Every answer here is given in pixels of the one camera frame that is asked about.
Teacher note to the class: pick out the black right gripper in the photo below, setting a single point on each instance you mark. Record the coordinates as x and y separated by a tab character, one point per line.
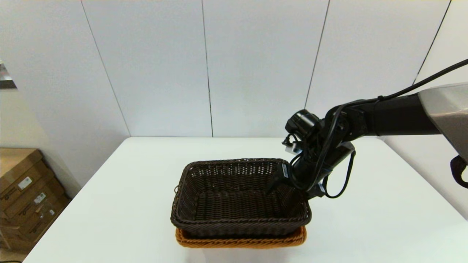
310	168

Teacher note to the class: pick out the dark metallic wall fixture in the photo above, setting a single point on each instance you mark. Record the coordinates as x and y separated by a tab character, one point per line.
6	78

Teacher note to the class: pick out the brown cardboard box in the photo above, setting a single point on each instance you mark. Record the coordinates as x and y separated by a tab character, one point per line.
33	205
36	228
18	164

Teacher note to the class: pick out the orange wicker basket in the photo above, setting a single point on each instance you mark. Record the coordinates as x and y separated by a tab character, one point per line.
237	243

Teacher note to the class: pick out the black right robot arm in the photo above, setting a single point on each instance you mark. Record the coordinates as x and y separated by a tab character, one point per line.
398	117

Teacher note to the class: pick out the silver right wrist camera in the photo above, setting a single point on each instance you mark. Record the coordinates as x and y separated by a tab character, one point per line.
292	147

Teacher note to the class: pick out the dark brown wicker basket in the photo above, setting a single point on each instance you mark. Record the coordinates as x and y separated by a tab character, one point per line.
234	204

